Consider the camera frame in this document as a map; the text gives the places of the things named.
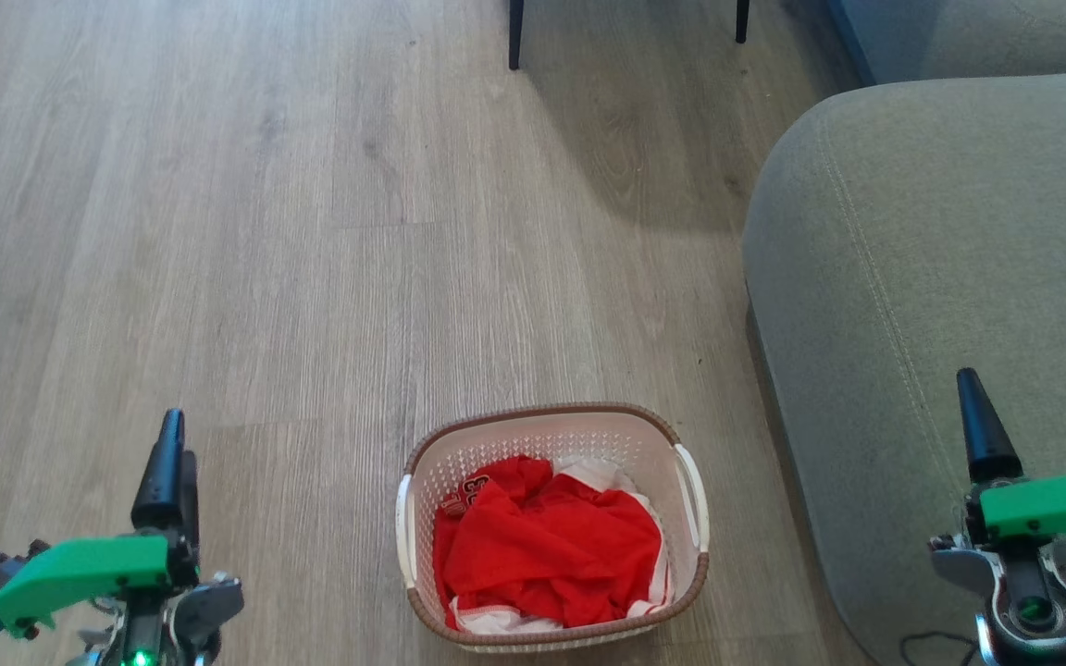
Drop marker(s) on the green grey right gripper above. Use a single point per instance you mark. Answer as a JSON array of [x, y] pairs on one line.
[[1051, 504]]

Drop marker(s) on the green grey left gripper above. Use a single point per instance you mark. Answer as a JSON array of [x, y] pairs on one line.
[[80, 569]]

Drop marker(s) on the white brown-rimmed laundry basket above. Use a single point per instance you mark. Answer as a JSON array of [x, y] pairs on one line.
[[533, 435]]

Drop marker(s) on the grey fabric sofa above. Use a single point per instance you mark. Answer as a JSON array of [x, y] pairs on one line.
[[912, 277]]

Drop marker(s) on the red sports jersey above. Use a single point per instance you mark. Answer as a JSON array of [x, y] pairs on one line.
[[542, 546]]

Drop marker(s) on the white garment with red trim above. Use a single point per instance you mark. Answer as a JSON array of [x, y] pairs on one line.
[[602, 475]]

